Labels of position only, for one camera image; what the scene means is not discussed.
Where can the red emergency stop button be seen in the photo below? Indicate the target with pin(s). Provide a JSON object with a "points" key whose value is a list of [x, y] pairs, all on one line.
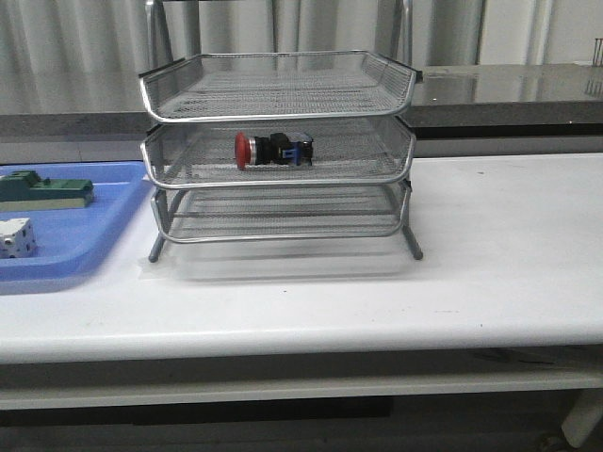
{"points": [[293, 149]]}

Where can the blue plastic tray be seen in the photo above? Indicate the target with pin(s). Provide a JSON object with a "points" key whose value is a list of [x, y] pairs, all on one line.
{"points": [[72, 243]]}

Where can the grey stone counter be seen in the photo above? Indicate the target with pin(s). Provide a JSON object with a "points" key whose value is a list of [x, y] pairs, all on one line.
{"points": [[456, 111]]}

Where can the silver mesh three-tier rack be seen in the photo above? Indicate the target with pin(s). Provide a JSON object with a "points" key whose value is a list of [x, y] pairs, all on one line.
{"points": [[349, 102]]}

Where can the green electrical module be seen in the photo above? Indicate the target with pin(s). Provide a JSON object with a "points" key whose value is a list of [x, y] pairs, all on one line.
{"points": [[25, 190]]}

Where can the white circuit breaker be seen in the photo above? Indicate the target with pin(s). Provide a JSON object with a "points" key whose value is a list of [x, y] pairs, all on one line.
{"points": [[17, 238]]}

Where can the white table leg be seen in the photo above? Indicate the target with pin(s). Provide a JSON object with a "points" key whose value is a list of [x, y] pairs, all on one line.
{"points": [[583, 417]]}

